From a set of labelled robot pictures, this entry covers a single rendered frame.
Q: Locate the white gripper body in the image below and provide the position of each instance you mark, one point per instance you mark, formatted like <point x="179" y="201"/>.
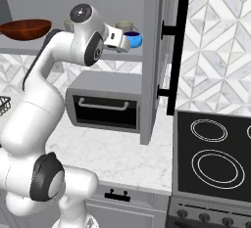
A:
<point x="125" y="44"/>

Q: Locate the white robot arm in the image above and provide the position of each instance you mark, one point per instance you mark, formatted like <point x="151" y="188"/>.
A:
<point x="31" y="121"/>

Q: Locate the grey cabinet door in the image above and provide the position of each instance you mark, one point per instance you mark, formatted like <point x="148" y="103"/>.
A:
<point x="153" y="59"/>

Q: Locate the blue cup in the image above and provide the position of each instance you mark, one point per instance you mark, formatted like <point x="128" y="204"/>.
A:
<point x="134" y="39"/>

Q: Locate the beige mug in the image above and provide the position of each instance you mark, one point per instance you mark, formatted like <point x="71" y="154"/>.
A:
<point x="68" y="25"/>
<point x="124" y="26"/>

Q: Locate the grey toaster oven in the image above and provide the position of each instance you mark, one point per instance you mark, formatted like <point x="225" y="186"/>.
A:
<point x="104" y="88"/>

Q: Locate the brown wooden bowl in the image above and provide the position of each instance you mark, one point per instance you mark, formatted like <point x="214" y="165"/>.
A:
<point x="24" y="29"/>

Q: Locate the black and grey stove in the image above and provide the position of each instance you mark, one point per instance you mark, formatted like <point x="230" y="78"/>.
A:
<point x="212" y="160"/>

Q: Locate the grey drawer front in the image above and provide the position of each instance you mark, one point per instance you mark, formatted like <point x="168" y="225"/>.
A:
<point x="130" y="210"/>

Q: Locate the dark stove knob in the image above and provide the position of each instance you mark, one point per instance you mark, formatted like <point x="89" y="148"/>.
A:
<point x="227" y="221"/>
<point x="249" y="224"/>
<point x="204" y="217"/>
<point x="182" y="213"/>

